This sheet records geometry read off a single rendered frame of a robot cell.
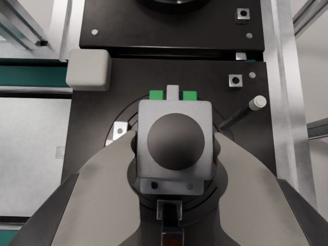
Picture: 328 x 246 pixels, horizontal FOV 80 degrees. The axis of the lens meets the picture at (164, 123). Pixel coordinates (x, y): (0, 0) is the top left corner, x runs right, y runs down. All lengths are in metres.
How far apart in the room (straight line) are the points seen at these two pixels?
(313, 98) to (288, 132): 0.17
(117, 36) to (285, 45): 0.22
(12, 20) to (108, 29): 0.10
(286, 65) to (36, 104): 0.35
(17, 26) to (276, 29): 0.33
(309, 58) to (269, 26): 0.16
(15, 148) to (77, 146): 0.12
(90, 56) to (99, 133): 0.09
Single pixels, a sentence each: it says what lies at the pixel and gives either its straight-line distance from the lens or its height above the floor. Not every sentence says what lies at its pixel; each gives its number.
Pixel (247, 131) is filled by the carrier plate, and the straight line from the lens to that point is 0.25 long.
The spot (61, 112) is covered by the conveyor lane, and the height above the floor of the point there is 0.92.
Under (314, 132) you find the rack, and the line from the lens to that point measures 0.33.
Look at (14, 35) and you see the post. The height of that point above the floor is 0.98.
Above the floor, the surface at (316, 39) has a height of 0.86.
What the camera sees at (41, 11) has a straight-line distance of 0.51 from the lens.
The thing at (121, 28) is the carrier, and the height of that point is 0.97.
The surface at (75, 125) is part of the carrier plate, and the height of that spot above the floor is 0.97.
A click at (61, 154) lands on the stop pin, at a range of 0.26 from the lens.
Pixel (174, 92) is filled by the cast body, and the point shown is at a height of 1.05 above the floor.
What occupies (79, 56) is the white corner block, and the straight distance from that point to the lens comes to 0.26.
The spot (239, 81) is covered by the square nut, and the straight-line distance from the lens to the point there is 0.25.
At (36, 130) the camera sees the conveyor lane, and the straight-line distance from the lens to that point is 0.34.
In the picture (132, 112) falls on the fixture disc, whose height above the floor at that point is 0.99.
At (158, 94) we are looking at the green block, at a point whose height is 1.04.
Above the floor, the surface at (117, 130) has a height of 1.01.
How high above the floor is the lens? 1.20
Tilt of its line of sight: 78 degrees down
